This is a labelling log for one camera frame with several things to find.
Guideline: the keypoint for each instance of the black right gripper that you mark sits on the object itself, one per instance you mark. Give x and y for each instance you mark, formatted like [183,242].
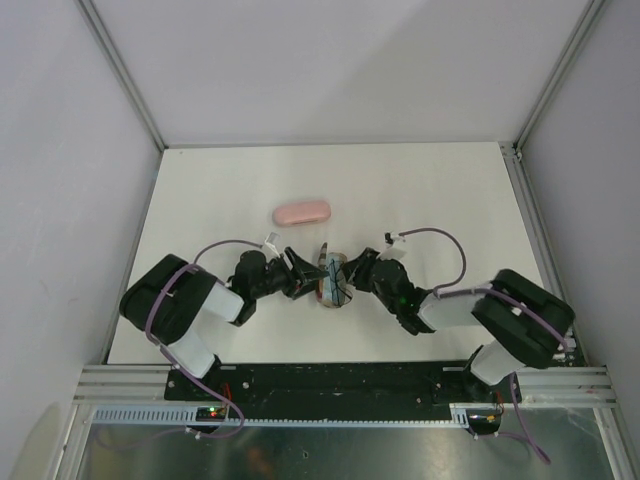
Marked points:
[366,260]

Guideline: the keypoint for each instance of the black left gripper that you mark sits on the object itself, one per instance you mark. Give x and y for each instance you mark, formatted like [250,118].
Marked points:
[306,274]

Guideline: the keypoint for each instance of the plaid glasses case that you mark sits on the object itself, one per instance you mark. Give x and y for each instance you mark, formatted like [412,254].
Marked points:
[331,295]

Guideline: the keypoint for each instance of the pink glasses case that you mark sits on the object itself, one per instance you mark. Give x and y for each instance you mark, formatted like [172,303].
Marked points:
[302,213]

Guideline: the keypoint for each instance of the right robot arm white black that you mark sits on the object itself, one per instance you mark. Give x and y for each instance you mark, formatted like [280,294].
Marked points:
[528,324]

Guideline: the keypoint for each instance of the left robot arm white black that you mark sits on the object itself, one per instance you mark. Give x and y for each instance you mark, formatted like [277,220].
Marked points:
[176,303]

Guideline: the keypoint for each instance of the left controller board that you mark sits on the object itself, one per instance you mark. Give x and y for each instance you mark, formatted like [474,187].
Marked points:
[211,413]

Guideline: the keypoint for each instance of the controller board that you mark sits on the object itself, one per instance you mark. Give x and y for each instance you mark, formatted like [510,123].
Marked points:
[211,413]
[484,422]

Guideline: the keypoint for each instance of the right controller board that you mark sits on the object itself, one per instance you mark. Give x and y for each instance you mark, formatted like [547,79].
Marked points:
[484,422]

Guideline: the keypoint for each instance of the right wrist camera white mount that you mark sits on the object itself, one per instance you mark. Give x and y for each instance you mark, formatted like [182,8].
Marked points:
[394,246]

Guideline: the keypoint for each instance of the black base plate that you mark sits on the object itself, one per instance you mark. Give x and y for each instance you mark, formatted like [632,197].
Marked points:
[351,392]

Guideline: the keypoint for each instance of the right aluminium frame post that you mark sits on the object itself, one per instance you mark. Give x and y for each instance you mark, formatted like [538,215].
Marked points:
[577,40]

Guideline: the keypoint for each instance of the aluminium frame post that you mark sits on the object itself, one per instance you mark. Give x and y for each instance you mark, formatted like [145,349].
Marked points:
[577,40]
[116,63]

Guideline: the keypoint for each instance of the left aluminium frame post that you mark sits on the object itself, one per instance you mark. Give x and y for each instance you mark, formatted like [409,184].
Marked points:
[116,63]

